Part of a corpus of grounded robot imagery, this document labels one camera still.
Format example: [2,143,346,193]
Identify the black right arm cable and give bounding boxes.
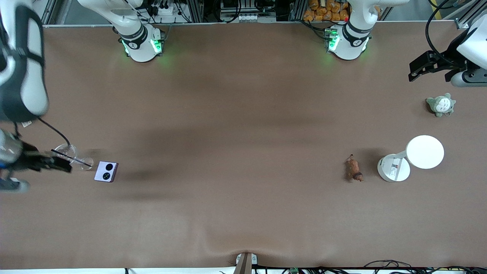
[38,117,72,148]

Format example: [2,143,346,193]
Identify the clear plastic cup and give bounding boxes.
[53,143,94,171]

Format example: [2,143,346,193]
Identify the grey totoro plush toy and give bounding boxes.
[426,93,456,118]

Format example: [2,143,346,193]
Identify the brown table cover mat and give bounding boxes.
[0,21,487,270]

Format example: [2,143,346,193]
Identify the bag of orange plush toys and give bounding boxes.
[303,0,351,22]

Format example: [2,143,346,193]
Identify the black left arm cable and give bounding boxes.
[425,0,470,69]

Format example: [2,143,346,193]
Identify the bundle of black cables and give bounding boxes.
[320,260,487,274]

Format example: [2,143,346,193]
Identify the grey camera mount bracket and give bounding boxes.
[234,252,258,274]

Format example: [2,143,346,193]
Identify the black drinking straw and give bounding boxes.
[51,149,93,167]

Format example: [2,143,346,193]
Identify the white power strip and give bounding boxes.
[152,4,186,16]

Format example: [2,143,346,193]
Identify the aluminium frame rail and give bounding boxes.
[455,0,487,30]
[40,0,57,28]

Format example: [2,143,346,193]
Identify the white desk lamp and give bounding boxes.
[377,135,445,183]

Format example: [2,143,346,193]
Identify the brown lion statue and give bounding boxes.
[345,154,364,183]

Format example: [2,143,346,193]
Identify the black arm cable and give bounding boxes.
[38,117,72,148]
[425,0,470,69]

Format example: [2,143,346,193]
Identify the purple flip phone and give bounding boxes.
[94,161,119,183]

